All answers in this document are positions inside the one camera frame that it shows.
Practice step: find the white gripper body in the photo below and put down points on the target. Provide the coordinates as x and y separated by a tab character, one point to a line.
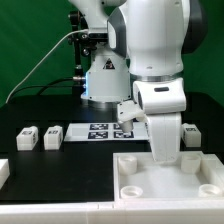
164	132

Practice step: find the white square tabletop part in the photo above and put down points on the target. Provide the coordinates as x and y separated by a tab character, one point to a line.
137	176

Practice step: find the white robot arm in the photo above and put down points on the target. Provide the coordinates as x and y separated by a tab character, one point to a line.
136	49

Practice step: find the white fiducial marker plate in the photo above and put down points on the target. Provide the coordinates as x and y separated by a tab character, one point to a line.
82	132

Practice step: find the white front obstacle bar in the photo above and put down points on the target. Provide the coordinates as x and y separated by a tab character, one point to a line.
123	212

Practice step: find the white left obstacle bar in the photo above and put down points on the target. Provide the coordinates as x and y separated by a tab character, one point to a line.
4	171

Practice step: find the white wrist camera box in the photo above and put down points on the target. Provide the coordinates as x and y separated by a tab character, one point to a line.
127	111

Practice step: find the black camera stand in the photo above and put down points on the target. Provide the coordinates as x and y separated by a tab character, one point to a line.
83	45

